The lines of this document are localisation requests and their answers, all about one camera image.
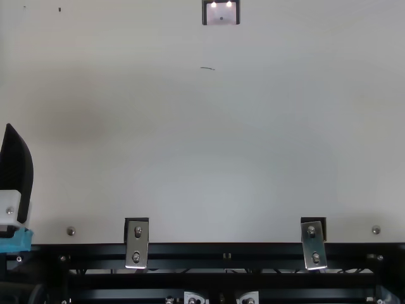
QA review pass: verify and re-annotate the small square scanner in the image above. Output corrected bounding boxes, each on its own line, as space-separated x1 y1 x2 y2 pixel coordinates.
201 0 241 27

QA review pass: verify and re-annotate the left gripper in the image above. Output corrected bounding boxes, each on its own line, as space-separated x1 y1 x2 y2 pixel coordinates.
0 123 35 255

